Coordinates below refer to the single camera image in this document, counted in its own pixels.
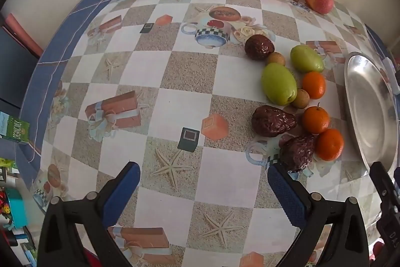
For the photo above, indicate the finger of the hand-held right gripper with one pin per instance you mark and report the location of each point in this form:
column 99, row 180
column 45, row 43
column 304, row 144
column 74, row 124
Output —
column 380, row 178

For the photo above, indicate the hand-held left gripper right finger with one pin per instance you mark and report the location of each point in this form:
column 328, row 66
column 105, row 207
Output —
column 286, row 195

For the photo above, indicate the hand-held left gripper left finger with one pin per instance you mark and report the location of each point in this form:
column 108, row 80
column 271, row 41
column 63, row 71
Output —
column 123, row 192

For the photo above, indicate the dark red dried date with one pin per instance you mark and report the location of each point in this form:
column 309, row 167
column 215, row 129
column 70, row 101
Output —
column 297, row 152
column 259, row 47
column 273, row 121

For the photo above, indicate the orange mandarin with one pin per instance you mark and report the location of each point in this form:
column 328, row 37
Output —
column 314, row 85
column 316, row 118
column 329, row 145

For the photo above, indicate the round metal plate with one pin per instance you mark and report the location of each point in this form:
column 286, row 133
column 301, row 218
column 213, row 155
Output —
column 370, row 107

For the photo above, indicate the green jujube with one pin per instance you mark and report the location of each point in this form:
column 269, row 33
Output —
column 278, row 84
column 307, row 59

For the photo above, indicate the brown longan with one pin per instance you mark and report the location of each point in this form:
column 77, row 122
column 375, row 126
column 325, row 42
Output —
column 301, row 97
column 276, row 59

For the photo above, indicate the teal box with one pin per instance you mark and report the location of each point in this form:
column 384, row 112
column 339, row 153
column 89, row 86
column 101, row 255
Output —
column 14, row 207

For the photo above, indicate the green carton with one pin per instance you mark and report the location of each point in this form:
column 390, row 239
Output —
column 14, row 127

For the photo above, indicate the red-framed dark chair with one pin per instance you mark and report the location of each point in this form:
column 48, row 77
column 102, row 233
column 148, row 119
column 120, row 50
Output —
column 14, row 63

